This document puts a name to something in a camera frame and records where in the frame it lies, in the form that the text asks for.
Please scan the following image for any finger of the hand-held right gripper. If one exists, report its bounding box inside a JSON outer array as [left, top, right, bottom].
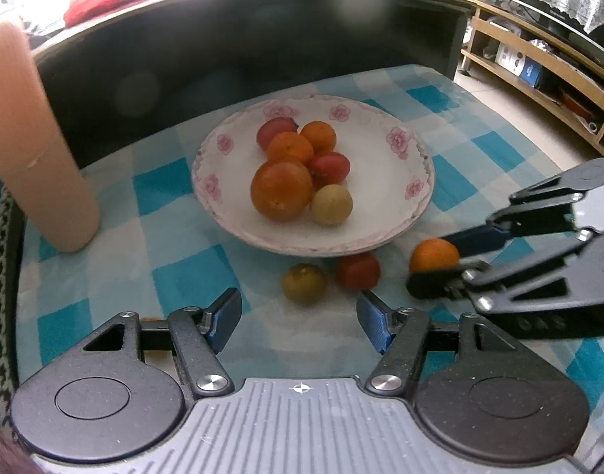
[[440, 162, 579, 258], [405, 230, 595, 315]]

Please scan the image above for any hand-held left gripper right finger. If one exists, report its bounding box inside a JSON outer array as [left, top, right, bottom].
[[356, 290, 522, 398]]

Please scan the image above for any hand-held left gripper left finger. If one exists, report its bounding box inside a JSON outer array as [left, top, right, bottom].
[[79, 287, 242, 401]]

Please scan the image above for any orange tangerine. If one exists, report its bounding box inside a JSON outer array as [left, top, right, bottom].
[[409, 238, 461, 275], [266, 131, 315, 165], [300, 121, 337, 155]]

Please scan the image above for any small red tomato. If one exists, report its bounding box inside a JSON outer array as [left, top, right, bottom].
[[335, 252, 382, 291], [309, 152, 352, 186], [256, 117, 300, 149]]

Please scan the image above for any small yellow-green fruit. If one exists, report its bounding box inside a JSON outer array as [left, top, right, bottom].
[[310, 184, 354, 226], [281, 263, 328, 304]]

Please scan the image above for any white plate with pink flowers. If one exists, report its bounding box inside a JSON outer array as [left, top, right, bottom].
[[191, 93, 436, 258]]

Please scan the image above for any large red-orange tomato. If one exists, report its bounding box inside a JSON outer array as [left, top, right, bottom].
[[250, 159, 314, 223]]

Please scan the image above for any blue white checkered tablecloth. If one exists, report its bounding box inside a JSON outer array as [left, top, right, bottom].
[[18, 63, 604, 474]]

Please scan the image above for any wooden tv cabinet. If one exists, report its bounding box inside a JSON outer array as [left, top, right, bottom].
[[460, 0, 604, 159]]

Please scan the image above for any blue carton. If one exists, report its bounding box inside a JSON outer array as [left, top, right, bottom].
[[519, 56, 546, 85]]

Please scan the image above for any white carton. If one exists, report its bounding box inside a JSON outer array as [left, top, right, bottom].
[[494, 42, 527, 75]]

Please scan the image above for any dark coffee table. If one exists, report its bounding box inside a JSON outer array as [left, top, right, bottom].
[[30, 0, 478, 169]]

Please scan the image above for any pink cylinder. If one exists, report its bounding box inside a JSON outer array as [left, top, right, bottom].
[[0, 20, 101, 252]]

